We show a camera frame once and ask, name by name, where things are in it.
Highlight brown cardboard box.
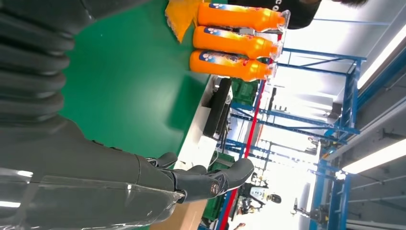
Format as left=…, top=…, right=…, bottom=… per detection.
left=149, top=199, right=208, bottom=230

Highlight white table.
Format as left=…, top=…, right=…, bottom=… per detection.
left=172, top=76, right=234, bottom=172

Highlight open black hard case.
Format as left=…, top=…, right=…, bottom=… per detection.
left=203, top=78, right=233, bottom=139

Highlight white background humanoid robot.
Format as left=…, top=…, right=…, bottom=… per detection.
left=237, top=184, right=283, bottom=217

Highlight red pole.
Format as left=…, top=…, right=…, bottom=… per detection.
left=218, top=57, right=273, bottom=230

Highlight yellow taped sheet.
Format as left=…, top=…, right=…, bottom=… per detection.
left=165, top=0, right=203, bottom=44

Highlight ceiling light strip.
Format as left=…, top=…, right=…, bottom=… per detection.
left=342, top=139, right=406, bottom=174
left=357, top=25, right=406, bottom=90

